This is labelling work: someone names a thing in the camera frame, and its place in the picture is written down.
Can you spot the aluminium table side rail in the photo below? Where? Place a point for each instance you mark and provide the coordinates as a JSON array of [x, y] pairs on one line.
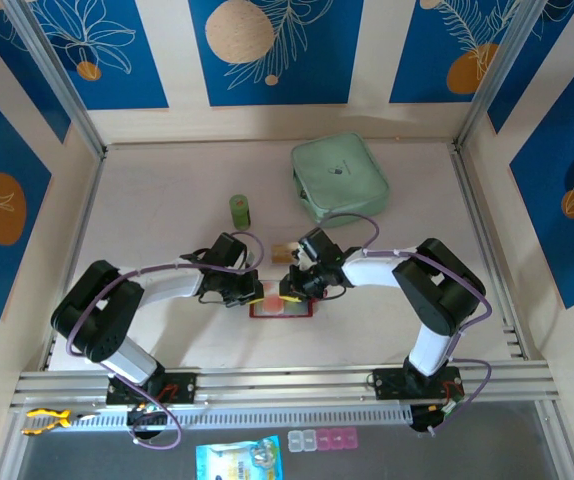
[[67, 300], [488, 250]]

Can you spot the red card holder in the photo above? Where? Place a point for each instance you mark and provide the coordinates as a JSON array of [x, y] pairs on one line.
[[299, 307]]

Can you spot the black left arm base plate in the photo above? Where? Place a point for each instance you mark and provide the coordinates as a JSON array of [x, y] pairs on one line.
[[187, 387]]

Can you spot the aluminium frame post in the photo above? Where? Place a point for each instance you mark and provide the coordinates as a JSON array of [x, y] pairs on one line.
[[494, 75], [58, 75]]

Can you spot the green cylindrical can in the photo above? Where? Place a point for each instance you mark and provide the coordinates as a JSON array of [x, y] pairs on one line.
[[239, 212]]

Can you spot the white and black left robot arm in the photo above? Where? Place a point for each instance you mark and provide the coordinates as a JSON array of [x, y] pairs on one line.
[[167, 292]]

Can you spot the black under-rail mount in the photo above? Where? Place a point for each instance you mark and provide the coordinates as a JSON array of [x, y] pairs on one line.
[[422, 422], [147, 425]]

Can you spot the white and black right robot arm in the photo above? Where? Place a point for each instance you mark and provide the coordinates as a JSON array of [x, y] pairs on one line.
[[372, 272]]

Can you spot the aluminium mounting rail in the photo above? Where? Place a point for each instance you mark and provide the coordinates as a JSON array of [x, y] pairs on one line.
[[292, 385]]

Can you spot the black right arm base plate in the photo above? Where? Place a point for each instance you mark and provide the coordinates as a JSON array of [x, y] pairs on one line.
[[387, 385]]

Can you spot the mint green zip pouch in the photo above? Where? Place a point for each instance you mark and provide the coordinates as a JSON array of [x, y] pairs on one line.
[[337, 170]]

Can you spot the clear and pink pill organizer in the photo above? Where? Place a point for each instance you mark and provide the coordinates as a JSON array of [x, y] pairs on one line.
[[322, 440]]

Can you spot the blue snack bag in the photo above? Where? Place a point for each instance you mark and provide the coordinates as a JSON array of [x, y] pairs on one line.
[[237, 460]]

